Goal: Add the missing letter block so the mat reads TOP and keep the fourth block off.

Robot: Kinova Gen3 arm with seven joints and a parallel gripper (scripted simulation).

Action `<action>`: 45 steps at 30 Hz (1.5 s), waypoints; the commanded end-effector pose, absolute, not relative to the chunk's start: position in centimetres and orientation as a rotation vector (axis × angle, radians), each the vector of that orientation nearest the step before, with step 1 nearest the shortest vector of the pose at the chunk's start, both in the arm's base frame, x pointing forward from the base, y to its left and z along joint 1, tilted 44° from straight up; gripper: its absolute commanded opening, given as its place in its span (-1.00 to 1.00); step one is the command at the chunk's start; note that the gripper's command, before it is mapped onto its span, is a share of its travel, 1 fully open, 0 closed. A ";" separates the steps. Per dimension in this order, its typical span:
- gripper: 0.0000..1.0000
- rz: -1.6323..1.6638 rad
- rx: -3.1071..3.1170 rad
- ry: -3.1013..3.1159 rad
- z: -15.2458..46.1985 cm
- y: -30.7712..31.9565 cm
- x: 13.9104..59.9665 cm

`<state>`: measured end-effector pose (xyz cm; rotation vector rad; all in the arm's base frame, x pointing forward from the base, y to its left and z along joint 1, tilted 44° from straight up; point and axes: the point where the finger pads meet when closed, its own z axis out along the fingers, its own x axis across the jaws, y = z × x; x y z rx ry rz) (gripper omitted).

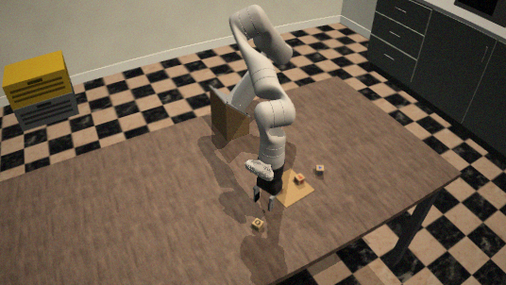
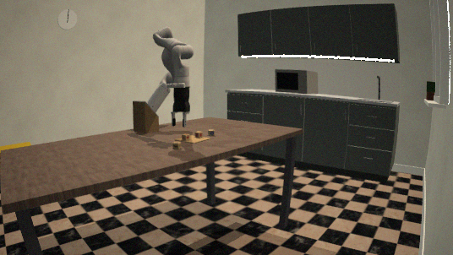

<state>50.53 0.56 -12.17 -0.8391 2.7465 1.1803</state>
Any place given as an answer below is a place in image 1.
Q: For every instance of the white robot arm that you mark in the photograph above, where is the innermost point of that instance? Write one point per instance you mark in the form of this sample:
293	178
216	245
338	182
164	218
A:
261	78

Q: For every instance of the tan flat mat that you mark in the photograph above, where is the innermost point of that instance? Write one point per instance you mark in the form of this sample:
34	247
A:
292	193

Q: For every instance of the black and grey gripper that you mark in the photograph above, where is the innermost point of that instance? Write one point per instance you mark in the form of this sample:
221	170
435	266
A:
267	168

